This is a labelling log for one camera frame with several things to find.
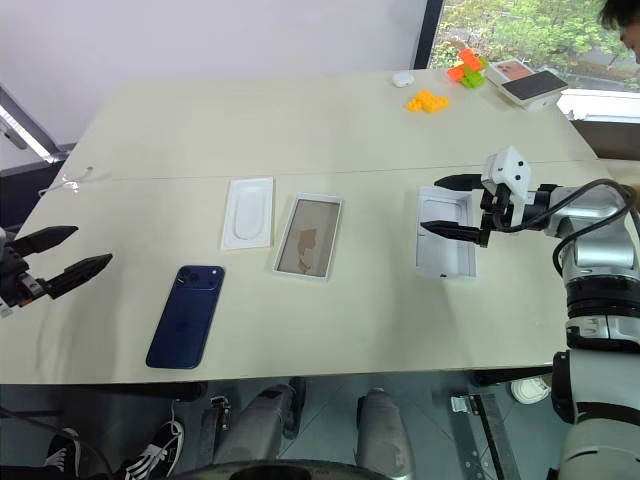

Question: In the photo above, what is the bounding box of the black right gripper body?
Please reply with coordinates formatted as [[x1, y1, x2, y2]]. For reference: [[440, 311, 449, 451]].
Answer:
[[478, 182, 515, 232]]

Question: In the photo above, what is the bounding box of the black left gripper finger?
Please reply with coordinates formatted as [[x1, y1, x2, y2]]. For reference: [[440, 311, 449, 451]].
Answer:
[[9, 225, 80, 258], [46, 253, 114, 301]]

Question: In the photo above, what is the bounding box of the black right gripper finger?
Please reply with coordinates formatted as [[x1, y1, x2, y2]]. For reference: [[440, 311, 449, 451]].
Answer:
[[433, 172, 484, 191], [419, 219, 490, 248]]

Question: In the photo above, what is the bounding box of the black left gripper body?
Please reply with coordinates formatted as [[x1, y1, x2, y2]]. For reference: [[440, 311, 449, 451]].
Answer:
[[0, 227, 52, 314]]

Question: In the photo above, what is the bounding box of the dark blue smartphone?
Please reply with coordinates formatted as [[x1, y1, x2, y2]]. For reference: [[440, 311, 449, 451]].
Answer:
[[145, 264, 226, 371]]

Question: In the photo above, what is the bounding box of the white phone box base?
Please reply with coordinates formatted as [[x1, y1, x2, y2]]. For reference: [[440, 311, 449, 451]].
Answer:
[[271, 192, 346, 285]]

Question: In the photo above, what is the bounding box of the white payment terminal device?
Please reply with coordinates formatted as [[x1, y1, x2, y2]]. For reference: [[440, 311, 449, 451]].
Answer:
[[499, 69, 570, 111]]

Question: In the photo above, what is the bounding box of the yellow toy brick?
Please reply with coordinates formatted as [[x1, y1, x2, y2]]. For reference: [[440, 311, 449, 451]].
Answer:
[[404, 89, 452, 116]]

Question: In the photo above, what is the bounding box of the green toy brick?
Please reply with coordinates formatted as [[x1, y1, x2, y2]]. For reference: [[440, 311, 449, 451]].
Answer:
[[461, 56, 490, 91]]

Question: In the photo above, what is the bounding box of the white window sill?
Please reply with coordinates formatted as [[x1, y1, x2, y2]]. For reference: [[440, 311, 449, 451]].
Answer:
[[556, 88, 640, 122]]

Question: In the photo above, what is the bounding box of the black white laced sneaker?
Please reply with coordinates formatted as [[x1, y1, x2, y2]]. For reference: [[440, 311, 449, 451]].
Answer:
[[45, 426, 82, 470], [123, 418, 185, 480]]

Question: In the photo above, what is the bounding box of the white shoe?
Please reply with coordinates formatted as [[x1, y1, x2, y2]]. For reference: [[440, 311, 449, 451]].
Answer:
[[510, 376, 552, 404]]

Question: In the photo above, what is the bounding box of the white moulded insert tray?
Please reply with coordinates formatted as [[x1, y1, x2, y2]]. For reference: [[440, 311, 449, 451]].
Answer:
[[220, 175, 276, 250]]

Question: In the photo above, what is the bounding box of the grey robot leg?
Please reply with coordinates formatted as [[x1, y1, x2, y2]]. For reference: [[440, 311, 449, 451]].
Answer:
[[213, 383, 297, 472], [356, 386, 415, 480]]

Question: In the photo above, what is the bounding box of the person with black hair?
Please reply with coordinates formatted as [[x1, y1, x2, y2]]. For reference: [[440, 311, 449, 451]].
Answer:
[[596, 0, 640, 59]]

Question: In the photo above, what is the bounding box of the dark rounded robot torso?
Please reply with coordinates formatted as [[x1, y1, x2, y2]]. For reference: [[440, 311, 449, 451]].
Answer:
[[172, 451, 417, 480]]

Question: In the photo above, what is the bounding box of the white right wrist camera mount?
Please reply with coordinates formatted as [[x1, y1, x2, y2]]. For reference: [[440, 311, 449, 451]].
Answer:
[[481, 145, 537, 219]]

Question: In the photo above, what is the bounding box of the thin white cable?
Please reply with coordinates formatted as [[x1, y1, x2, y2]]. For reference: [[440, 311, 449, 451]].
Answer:
[[38, 166, 97, 197]]

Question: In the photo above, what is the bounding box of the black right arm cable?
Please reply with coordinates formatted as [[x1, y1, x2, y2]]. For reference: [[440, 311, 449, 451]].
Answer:
[[522, 178, 640, 277]]

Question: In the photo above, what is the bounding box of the grey metal frame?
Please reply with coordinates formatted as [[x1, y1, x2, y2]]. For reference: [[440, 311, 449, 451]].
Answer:
[[0, 81, 72, 164]]

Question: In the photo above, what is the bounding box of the dark window frame post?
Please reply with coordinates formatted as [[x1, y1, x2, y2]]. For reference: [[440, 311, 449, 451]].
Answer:
[[411, 0, 445, 71]]

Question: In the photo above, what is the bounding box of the silver metal floor bracket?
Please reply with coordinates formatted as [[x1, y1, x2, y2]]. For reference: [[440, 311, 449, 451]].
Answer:
[[448, 393, 507, 480]]

